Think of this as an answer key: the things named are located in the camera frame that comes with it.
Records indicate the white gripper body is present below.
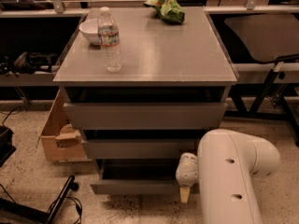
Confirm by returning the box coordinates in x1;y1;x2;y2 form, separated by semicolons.
176;152;198;188

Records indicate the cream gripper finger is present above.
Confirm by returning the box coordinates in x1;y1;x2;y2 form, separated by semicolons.
179;187;190;203

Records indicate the grey bottom drawer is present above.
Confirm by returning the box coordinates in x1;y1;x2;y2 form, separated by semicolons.
90;158;200;196

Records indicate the grey drawer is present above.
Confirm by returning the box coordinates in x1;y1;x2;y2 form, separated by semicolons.
82;139;199;160
64;103;227;130
90;158;200;196

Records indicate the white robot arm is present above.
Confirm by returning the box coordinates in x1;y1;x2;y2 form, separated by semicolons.
176;129;280;224

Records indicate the grey drawer cabinet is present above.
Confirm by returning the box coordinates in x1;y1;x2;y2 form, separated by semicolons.
54;7;236;181

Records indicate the grey middle drawer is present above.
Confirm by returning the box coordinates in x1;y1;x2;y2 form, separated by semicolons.
82;139;199;160

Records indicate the grey top drawer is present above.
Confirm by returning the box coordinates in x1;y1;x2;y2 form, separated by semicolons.
64;103;227;130

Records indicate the cardboard box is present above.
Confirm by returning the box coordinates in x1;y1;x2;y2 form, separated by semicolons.
40;91;88;161

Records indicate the clear plastic water bottle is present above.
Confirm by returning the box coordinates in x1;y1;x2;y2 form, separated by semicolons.
97;7;121;73

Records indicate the green chip bag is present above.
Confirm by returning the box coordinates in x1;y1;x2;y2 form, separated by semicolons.
143;0;185;24

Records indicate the white bowl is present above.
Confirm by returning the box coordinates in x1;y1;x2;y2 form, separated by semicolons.
79;19;99;45

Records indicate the black box at left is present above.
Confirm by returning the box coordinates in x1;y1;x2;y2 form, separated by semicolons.
0;125;16;167

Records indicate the black stand with cables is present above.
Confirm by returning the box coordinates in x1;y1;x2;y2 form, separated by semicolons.
0;175;83;224

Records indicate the metal shelf frame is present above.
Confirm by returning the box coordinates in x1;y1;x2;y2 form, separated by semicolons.
1;0;298;87

